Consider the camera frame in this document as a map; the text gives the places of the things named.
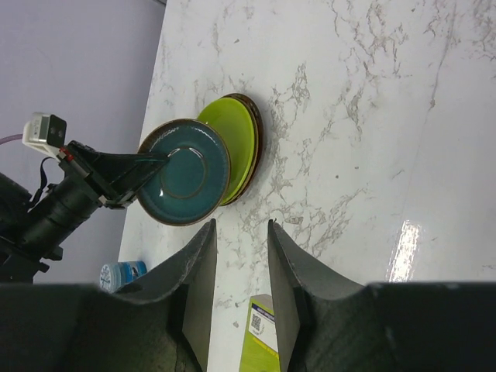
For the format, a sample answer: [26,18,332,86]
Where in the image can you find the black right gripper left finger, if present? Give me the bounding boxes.
[1,220,217,371]

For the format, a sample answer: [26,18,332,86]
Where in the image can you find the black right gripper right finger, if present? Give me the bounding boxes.
[267,221,495,371]

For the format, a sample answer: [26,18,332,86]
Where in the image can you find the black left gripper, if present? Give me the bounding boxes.
[15,141,169,257]

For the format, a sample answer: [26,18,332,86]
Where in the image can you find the teal blue plate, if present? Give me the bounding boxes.
[137,119,231,226]

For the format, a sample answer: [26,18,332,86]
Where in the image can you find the lime green plate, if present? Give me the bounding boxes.
[198,97,255,205]

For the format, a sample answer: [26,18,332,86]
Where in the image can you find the red floral plate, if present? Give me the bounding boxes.
[224,91,267,205]

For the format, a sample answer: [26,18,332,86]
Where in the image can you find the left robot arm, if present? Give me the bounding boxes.
[1,141,168,283]

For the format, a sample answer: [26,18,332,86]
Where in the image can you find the green boxed book stack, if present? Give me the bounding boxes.
[239,294,281,372]

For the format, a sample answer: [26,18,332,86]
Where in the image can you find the blue capped bottle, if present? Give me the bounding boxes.
[99,260,147,293]

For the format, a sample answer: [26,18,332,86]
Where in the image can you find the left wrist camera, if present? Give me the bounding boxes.
[22,112,67,157]

